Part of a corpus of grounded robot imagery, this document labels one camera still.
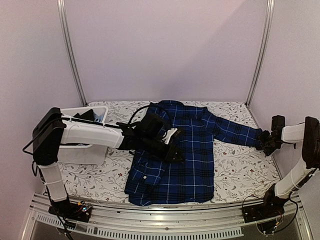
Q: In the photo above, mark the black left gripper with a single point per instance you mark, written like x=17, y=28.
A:
x=169, y=155

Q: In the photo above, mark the black shirt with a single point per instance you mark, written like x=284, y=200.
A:
x=89, y=115

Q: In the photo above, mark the white plastic bin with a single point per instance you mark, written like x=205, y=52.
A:
x=83, y=154

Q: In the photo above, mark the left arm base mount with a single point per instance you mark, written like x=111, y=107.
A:
x=79, y=211

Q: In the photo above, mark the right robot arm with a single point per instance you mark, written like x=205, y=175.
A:
x=305, y=137

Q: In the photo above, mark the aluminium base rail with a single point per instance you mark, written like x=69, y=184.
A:
x=190, y=221

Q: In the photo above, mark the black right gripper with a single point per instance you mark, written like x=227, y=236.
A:
x=262, y=137

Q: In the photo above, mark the right aluminium frame post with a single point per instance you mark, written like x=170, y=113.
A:
x=262, y=51

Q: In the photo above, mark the blue plaid long sleeve shirt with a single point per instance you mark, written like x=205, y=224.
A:
x=188, y=175

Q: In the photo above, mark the floral patterned table cloth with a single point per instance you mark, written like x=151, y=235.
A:
x=240, y=172

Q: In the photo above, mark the aluminium frame post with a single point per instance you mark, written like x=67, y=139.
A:
x=262, y=51
x=61, y=7

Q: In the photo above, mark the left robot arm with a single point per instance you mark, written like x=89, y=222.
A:
x=56, y=129

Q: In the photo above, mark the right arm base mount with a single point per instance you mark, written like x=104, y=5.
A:
x=268, y=209

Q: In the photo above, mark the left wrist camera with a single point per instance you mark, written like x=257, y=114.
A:
x=171, y=134

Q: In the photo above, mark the left aluminium frame post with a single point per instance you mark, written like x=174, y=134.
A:
x=61, y=7

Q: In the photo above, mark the light blue denim shirt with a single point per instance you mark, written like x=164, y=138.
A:
x=98, y=118

